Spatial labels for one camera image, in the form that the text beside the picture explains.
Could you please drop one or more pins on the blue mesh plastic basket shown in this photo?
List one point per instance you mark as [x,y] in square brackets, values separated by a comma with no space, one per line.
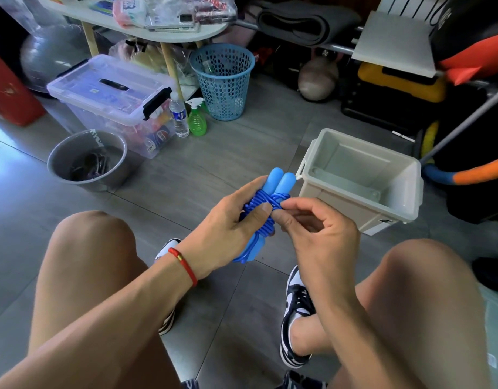
[222,81]

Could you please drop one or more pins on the white round table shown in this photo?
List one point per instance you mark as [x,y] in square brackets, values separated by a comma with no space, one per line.
[99,18]

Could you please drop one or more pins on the pink white packet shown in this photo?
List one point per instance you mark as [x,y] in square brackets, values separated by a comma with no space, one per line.
[127,10]

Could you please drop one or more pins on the grey metal basin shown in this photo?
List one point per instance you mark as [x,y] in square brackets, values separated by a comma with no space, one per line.
[61,162]

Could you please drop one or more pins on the white bin lid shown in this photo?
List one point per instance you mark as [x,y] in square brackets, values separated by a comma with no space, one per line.
[496,336]

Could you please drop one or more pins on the grey folded mat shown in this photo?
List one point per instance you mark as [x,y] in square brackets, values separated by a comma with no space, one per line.
[305,21]

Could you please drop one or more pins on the green spray bottle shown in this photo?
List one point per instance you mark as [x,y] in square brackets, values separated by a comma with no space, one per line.
[197,121]

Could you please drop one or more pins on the black white left shoe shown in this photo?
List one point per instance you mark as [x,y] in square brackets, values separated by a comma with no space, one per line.
[164,247]

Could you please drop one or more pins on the person's right hand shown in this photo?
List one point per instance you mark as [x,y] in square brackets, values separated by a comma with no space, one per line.
[322,239]

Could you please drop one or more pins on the person's left hand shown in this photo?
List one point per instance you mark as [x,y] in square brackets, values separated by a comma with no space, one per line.
[220,235]

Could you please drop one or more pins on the multicoloured hula hoop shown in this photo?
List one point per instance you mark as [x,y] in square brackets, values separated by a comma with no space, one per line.
[471,172]

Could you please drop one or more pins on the white plastic bin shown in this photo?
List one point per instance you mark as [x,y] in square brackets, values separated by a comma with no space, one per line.
[362,174]

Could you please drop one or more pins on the black red inflatable toy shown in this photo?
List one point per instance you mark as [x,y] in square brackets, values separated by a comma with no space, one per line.
[471,52]

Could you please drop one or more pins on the grey flat board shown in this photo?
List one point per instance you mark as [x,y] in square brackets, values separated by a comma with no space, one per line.
[394,44]

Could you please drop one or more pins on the navy patterned shorts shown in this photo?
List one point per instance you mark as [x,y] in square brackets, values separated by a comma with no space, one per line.
[297,381]

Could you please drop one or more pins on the clear plastic bag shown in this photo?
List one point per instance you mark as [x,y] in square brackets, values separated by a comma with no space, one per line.
[210,8]

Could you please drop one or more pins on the small plastic water bottle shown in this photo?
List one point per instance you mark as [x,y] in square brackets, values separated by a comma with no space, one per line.
[179,117]

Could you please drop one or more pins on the person's left forearm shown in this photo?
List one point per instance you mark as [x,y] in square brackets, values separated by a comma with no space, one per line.
[87,336]

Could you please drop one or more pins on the white plastic bag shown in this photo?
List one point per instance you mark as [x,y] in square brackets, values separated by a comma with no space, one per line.
[18,8]

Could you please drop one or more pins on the white metal pole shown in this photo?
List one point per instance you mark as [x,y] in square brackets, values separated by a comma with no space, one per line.
[463,125]

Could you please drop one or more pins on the person's leg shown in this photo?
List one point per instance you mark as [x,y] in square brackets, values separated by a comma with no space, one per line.
[435,312]
[87,271]

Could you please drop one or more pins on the black white right shoe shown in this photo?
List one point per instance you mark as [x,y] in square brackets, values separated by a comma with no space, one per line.
[297,304]

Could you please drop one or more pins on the yellow black case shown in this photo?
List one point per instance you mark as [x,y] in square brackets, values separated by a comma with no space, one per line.
[401,83]

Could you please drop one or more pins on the brown ball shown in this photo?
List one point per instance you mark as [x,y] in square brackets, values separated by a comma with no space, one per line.
[318,78]

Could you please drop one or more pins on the person's right leg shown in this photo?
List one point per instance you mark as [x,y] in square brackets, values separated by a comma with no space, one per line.
[435,312]

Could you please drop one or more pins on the red bag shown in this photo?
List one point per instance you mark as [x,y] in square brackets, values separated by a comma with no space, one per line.
[7,97]

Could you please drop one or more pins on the person's right forearm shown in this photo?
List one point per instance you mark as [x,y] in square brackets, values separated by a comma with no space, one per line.
[378,348]

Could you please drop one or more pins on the person's left leg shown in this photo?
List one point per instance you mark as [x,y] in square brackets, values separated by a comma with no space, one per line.
[87,271]

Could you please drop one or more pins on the clear bin with black latches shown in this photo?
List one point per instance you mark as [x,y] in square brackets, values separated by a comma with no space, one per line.
[99,85]

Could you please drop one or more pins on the grey exercise ball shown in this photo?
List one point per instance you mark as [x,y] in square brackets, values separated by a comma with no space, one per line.
[53,54]

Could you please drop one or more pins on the black white shoe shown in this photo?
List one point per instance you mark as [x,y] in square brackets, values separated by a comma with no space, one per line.
[297,304]
[164,247]

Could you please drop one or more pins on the white radiator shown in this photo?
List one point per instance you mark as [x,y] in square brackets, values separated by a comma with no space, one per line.
[415,5]

